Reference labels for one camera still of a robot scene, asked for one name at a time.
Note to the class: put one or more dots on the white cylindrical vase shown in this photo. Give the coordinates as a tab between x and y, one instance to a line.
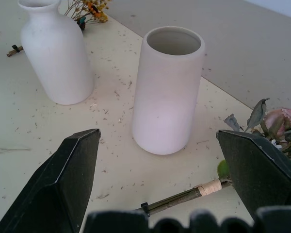
168	97

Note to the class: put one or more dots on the white bottle-shaped vase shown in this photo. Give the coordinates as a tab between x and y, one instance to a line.
55	58

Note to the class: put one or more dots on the yellow dried flower bouquet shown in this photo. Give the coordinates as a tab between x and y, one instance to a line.
92	11

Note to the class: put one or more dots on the pink rose flower bouquet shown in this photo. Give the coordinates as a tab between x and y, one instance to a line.
279	123

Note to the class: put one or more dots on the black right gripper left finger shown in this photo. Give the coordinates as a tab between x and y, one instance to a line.
60	184

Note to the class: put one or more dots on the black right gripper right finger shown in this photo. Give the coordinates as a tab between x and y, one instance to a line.
257	174

